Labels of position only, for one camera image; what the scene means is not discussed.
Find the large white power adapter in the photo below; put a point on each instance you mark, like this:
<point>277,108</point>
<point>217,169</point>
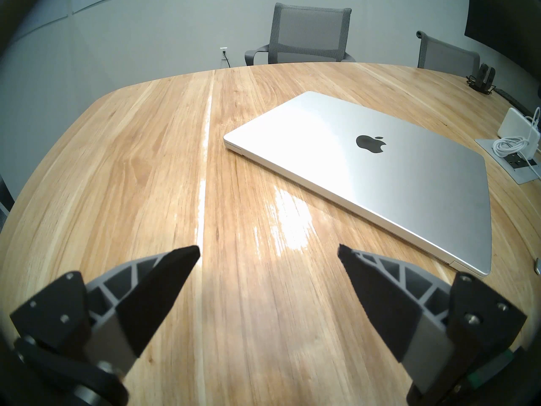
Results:
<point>513,124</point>

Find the grey mesh chair without armrests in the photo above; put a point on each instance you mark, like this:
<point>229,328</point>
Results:
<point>448,58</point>

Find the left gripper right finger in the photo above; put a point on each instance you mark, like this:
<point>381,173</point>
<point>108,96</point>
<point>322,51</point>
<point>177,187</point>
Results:
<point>380,299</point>

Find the large black TV screen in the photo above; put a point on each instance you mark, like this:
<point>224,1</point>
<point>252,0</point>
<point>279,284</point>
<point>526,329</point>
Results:
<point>498,20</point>

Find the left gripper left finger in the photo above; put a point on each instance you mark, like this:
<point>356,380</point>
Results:
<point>156,295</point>

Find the silver table outlet box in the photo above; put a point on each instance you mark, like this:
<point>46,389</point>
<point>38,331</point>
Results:
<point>520,175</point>

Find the silver MacBook laptop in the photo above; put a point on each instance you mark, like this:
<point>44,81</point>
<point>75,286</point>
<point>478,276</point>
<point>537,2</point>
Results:
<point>380,185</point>

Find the grey mesh chair with armrests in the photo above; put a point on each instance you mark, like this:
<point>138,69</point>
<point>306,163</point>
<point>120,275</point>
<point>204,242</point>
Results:
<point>308,28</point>

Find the black controller charging dock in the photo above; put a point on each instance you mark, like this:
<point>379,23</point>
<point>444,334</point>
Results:
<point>484,77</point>

